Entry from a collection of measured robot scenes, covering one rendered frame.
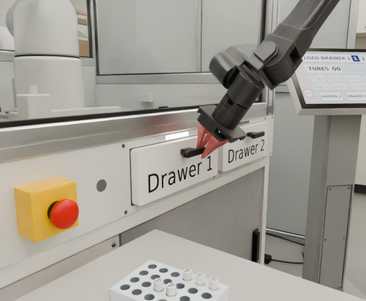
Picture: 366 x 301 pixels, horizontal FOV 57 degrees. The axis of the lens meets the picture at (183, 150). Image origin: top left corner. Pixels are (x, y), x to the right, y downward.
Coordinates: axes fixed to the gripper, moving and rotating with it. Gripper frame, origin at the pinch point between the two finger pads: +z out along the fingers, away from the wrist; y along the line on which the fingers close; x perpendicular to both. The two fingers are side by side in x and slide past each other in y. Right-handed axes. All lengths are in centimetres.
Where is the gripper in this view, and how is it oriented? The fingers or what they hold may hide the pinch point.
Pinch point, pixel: (201, 152)
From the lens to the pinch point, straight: 74.4
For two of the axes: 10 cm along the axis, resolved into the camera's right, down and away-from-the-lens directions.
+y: -6.5, -6.7, 3.6
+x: -6.0, 1.5, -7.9
